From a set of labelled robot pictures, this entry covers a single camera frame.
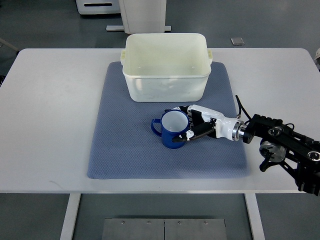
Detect blue enamel mug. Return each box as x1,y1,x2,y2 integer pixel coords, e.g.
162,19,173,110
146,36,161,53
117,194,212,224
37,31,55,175
150,109,189,149

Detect white table leg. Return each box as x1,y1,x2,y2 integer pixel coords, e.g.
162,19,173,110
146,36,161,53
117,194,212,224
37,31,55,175
244,193,265,240
60,193,81,240

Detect left white table leg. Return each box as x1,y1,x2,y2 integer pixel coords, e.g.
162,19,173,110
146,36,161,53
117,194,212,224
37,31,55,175
60,193,81,240

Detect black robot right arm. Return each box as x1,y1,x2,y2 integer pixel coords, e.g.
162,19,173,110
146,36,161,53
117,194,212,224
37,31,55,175
235,96,320,196

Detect white plastic box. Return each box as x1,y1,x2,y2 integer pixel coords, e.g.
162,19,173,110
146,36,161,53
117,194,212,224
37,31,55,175
120,33,213,103

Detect white pedestal column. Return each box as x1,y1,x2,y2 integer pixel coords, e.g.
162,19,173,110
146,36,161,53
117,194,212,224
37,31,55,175
106,0,172,35

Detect grey bar at left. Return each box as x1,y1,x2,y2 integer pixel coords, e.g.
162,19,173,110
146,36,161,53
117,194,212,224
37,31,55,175
0,38,20,53

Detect white cabinet with slot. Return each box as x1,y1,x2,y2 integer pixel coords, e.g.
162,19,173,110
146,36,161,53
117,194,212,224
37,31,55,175
75,0,121,15

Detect right white table leg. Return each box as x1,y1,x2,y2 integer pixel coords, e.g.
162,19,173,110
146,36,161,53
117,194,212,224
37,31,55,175
244,193,265,240

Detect small grey floor plate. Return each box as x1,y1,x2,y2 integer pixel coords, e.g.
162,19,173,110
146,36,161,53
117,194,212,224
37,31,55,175
230,37,245,46

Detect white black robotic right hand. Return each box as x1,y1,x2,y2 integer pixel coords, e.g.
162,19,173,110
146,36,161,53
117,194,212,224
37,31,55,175
172,104,243,143

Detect grey metal base plate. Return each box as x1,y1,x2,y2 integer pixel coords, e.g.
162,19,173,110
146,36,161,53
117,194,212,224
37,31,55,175
102,218,227,240

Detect blue textured mat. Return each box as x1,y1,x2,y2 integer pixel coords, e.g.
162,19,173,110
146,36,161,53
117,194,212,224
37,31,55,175
87,62,250,179

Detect white object at right edge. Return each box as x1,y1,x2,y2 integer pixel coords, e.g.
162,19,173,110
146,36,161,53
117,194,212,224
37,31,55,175
313,48,320,66

